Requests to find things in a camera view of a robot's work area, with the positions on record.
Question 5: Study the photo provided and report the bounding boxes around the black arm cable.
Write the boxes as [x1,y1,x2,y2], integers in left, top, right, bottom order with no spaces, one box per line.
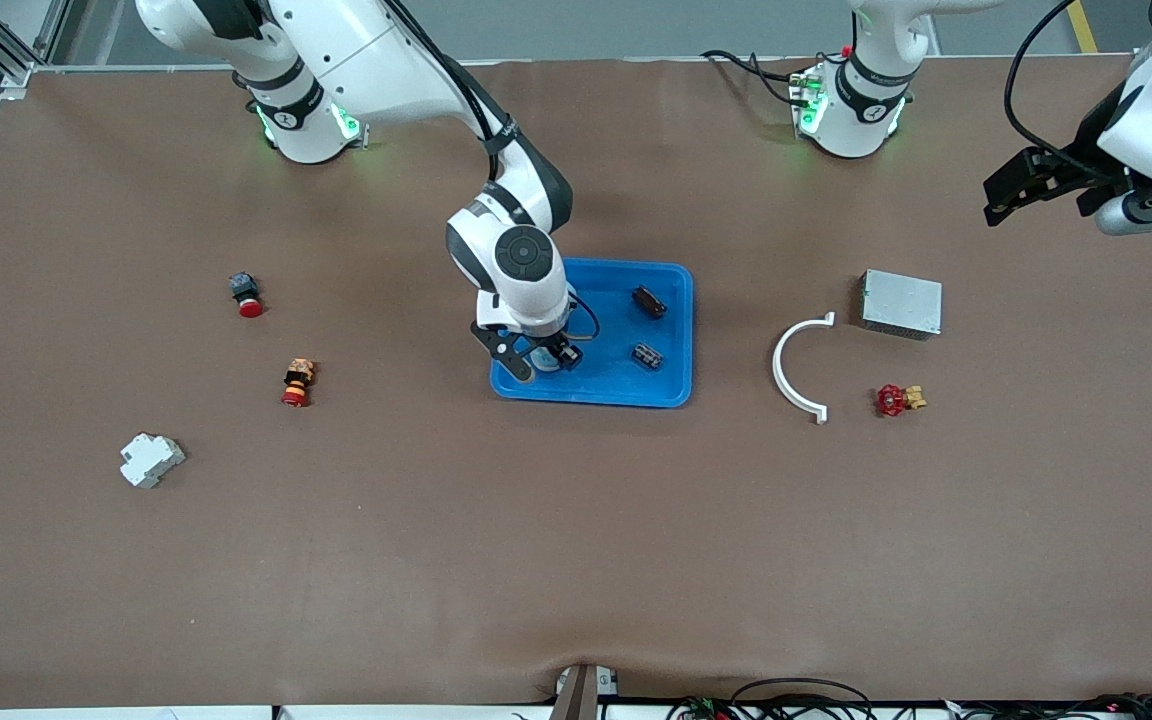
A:
[1002,0,1087,153]
[381,0,602,343]

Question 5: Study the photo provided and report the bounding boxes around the brown table cover mat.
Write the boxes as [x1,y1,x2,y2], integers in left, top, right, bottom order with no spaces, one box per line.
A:
[0,55,1152,711]

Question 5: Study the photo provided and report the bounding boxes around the silver metal power supply box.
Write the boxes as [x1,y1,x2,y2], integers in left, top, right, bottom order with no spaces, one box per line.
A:
[858,269,944,342]

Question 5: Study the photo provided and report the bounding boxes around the black cable bundle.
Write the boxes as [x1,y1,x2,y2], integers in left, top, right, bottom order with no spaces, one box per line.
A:
[956,692,1152,720]

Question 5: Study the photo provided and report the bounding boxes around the black looped cable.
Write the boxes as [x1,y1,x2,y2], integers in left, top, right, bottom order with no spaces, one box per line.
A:
[731,677,874,720]

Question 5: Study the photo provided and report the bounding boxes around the black base cable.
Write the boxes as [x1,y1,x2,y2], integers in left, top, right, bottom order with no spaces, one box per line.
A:
[700,48,813,109]

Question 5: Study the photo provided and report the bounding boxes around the blue plastic tray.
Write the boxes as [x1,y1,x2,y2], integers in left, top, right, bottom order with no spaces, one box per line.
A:
[489,255,695,409]

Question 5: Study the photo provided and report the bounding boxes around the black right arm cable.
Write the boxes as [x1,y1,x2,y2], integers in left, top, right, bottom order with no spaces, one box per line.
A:
[381,0,602,343]

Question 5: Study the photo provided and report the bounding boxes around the white curved plastic clamp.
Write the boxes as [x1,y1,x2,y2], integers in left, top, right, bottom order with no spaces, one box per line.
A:
[772,312,837,426]

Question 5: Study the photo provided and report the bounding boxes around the aluminium frame post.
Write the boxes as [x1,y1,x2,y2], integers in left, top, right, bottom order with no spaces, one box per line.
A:
[0,0,72,101]

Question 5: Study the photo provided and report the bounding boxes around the white circuit breaker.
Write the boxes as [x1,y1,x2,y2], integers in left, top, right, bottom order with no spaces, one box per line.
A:
[119,432,187,490]

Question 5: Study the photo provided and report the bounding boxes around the red push button black body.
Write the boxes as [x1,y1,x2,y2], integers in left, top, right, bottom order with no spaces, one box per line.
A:
[229,272,266,319]

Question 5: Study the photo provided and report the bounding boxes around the red handle brass valve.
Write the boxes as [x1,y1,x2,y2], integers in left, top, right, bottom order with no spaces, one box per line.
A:
[874,383,928,418]

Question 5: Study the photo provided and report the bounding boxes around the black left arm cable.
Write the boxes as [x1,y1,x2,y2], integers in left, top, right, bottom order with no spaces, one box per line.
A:
[1002,0,1087,153]

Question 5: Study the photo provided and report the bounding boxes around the grey metal bracket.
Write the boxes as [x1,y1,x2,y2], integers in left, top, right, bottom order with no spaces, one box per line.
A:
[549,663,622,720]

